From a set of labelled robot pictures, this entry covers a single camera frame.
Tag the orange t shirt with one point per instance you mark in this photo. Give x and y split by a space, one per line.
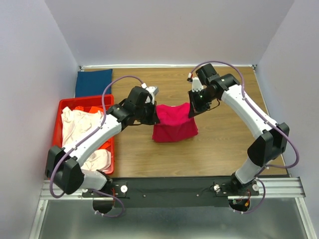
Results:
94 110

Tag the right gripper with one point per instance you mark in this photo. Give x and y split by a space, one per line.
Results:
195 109

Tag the red plastic bin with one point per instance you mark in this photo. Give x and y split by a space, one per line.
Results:
72 103

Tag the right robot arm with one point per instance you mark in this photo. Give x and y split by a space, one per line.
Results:
270 137

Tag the black mounting base plate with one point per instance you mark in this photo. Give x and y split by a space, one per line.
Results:
169 192

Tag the folded blue t shirt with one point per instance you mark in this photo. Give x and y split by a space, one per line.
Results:
92 83

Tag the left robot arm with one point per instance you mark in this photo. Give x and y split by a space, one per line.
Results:
64 164

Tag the magenta t shirt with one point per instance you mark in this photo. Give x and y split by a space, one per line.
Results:
174 124

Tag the pale pink t shirt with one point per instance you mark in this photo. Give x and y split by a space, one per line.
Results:
74 124

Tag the aluminium frame rail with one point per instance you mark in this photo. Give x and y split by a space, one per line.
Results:
278 212

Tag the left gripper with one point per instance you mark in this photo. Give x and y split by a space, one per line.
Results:
154 118

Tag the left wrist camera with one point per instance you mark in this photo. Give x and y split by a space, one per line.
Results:
152 92

